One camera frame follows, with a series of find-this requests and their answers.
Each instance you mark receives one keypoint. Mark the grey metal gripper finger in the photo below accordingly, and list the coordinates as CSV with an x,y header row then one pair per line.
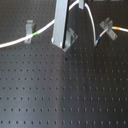
x,y
60,22

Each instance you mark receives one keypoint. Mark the right grey cable clip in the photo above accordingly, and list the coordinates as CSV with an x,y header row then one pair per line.
x,y
107,26

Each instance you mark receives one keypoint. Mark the grey cable clip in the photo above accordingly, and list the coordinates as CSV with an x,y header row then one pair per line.
x,y
71,37
107,26
30,25

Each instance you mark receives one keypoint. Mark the middle grey cable clip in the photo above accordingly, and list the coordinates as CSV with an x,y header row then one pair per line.
x,y
71,37

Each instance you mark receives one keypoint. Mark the left grey cable clip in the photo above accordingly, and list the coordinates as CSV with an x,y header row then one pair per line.
x,y
30,25

